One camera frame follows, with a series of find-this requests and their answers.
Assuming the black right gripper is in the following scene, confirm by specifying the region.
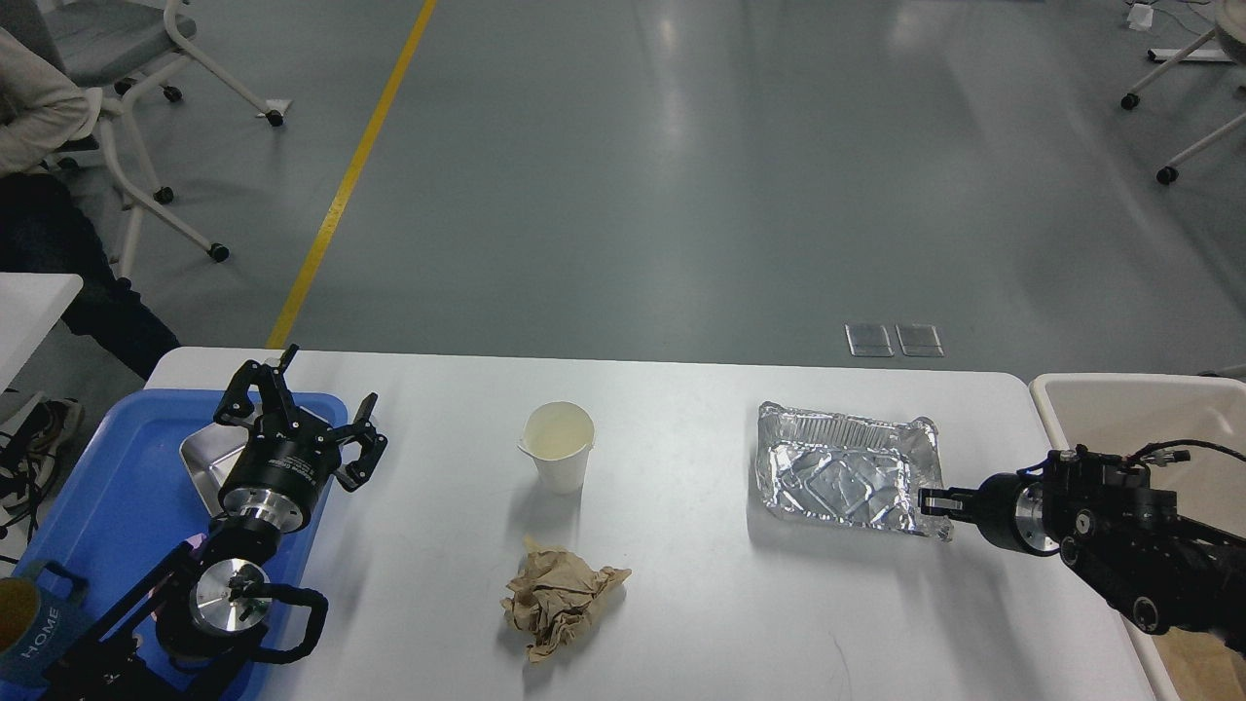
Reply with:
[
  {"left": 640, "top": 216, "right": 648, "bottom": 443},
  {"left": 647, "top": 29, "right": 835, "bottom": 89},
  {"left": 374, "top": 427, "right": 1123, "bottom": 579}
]
[{"left": 918, "top": 473, "right": 1059, "bottom": 557}]

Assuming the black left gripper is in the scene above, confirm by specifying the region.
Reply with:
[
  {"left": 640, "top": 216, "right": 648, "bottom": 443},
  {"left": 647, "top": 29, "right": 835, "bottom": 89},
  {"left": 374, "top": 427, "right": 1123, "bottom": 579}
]
[{"left": 213, "top": 345, "right": 388, "bottom": 534}]

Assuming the aluminium foil tray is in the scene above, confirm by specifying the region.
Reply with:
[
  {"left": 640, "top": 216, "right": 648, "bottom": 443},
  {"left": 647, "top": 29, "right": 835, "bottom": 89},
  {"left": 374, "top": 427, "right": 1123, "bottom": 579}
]
[{"left": 753, "top": 402, "right": 954, "bottom": 544}]

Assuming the stainless steel rectangular container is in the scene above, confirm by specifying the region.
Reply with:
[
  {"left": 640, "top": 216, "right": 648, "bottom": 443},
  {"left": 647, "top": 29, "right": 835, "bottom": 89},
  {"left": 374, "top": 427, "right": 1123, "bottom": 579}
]
[{"left": 179, "top": 425, "right": 249, "bottom": 518}]

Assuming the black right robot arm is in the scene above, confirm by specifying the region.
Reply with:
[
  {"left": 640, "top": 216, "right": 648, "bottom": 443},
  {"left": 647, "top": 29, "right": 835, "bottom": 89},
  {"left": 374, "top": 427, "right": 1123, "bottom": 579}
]
[{"left": 918, "top": 440, "right": 1245, "bottom": 655}]

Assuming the right floor socket plate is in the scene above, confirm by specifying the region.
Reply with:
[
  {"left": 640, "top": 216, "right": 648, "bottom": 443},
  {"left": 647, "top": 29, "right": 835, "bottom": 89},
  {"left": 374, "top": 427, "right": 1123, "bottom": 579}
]
[{"left": 895, "top": 322, "right": 946, "bottom": 359}]

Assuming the floor socket plate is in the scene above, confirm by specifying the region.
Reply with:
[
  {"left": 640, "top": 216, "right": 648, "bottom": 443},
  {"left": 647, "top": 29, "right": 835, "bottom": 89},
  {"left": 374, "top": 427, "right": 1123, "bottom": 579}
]
[
  {"left": 844, "top": 322, "right": 896, "bottom": 359},
  {"left": 895, "top": 322, "right": 946, "bottom": 359}
]

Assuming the left floor socket plate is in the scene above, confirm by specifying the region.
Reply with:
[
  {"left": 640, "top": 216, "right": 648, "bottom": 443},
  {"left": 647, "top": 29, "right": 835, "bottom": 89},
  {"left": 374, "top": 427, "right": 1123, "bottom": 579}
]
[{"left": 844, "top": 322, "right": 896, "bottom": 359}]

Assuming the blue plastic tray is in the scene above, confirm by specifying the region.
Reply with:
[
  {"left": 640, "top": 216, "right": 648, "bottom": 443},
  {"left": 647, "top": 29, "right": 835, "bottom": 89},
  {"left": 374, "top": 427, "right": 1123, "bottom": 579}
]
[{"left": 7, "top": 388, "right": 349, "bottom": 701}]

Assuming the white plastic bin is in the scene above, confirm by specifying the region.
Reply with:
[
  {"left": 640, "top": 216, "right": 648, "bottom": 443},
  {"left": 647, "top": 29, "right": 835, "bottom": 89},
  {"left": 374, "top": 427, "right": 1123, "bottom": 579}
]
[{"left": 1030, "top": 374, "right": 1245, "bottom": 700}]

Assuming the white paper cup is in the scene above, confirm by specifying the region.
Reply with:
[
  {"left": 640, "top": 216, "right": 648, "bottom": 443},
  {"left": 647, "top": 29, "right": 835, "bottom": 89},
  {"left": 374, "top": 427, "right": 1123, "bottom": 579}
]
[{"left": 518, "top": 402, "right": 596, "bottom": 496}]

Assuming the small white side table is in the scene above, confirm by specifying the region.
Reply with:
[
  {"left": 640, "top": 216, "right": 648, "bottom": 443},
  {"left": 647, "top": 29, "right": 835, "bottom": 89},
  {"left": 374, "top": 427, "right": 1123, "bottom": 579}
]
[{"left": 1, "top": 271, "right": 82, "bottom": 390}]

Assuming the brown paper in bin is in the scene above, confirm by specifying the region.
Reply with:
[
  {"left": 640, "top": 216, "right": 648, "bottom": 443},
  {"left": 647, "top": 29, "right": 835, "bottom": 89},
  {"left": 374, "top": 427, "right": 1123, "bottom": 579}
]
[{"left": 1155, "top": 629, "right": 1245, "bottom": 700}]

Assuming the crumpled brown paper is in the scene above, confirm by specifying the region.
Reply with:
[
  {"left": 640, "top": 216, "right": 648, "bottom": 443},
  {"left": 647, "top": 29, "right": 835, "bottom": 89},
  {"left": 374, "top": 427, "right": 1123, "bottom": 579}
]
[{"left": 498, "top": 535, "right": 633, "bottom": 665}]

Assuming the seated person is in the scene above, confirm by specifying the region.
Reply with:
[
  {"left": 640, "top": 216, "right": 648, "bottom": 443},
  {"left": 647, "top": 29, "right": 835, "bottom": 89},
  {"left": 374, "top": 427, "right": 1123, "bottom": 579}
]
[{"left": 0, "top": 29, "right": 188, "bottom": 376}]

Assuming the dark blue HOME mug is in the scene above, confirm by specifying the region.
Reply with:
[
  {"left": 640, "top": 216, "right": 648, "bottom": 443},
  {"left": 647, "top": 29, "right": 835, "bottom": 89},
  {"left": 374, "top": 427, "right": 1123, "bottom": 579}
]
[{"left": 1, "top": 560, "right": 93, "bottom": 689}]

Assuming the white chair legs right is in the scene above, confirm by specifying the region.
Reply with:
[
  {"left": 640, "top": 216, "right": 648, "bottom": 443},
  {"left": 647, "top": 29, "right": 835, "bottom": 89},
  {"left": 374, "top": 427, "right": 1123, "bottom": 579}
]
[{"left": 1119, "top": 0, "right": 1246, "bottom": 186}]

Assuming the grey office chair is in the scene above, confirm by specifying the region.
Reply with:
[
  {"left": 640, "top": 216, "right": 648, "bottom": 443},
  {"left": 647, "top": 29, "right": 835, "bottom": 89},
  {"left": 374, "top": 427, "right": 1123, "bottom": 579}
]
[{"left": 2, "top": 1, "right": 290, "bottom": 281}]

